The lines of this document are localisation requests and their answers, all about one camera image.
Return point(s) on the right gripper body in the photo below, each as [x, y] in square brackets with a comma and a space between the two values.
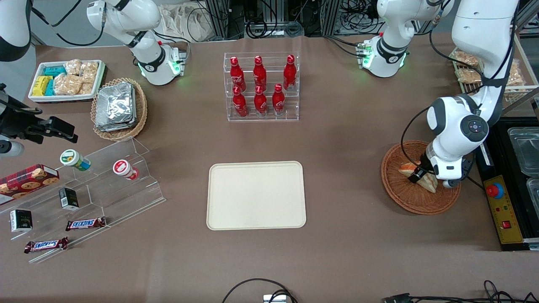
[16, 123]

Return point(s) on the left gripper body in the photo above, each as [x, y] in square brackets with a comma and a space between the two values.
[424, 165]

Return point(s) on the triangular sandwich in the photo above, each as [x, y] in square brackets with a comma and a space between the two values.
[430, 184]

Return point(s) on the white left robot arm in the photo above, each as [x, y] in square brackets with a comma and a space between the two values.
[480, 25]

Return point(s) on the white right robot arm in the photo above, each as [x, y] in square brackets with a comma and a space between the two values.
[143, 17]

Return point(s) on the round brown wicker basket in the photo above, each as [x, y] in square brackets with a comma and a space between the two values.
[404, 198]

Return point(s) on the white rectangular snack tray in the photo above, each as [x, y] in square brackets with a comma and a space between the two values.
[63, 98]

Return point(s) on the oval tan wicker basket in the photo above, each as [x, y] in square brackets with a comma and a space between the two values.
[141, 109]

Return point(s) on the cream plastic tray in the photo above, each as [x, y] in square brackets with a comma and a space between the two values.
[252, 198]

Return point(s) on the green lid yogurt cup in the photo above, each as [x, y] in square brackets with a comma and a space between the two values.
[71, 158]

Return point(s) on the teal snack packet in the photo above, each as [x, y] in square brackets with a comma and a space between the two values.
[50, 88]
[54, 70]

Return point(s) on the clear bag of crackers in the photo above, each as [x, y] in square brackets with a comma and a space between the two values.
[87, 86]
[89, 68]
[73, 66]
[67, 84]

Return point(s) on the yellow snack packet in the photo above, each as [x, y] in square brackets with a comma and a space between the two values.
[41, 85]

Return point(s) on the red cookie box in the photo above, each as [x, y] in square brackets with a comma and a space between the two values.
[25, 181]

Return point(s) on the red emergency stop button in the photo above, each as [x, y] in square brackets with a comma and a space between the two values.
[495, 190]

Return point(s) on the silver foil packet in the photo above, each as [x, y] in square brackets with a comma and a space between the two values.
[113, 103]
[134, 110]

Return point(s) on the small black box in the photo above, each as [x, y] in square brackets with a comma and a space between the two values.
[68, 198]
[21, 221]

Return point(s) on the black machine with yellow panel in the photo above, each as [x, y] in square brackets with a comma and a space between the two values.
[511, 210]

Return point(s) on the red lid yogurt cup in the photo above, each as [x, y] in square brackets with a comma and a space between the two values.
[123, 168]

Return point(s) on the large clear plastic container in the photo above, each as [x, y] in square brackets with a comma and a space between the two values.
[526, 149]

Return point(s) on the small clear plastic container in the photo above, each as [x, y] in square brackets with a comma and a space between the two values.
[534, 191]

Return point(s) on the clear acrylic stepped display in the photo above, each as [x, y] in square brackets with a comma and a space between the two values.
[122, 198]

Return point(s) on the brown snickers bar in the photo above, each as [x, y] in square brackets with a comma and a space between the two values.
[45, 245]
[85, 224]

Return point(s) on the clear bag of pastry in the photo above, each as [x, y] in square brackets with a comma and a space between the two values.
[465, 59]
[468, 75]
[516, 78]

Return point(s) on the grey metal bar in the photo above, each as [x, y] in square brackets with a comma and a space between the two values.
[522, 103]

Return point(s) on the red cola bottle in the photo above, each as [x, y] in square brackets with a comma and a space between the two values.
[240, 104]
[260, 72]
[236, 73]
[260, 103]
[289, 72]
[278, 101]

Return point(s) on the clear acrylic bottle rack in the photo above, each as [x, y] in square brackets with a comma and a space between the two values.
[269, 118]

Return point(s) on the beige canvas bag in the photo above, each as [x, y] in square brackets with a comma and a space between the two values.
[185, 21]

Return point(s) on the silver connector block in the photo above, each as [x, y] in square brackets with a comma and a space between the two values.
[274, 299]

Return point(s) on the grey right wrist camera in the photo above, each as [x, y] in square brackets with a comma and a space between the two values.
[10, 148]

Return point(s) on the aluminium frame profile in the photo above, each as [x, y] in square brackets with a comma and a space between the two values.
[219, 19]
[329, 17]
[528, 12]

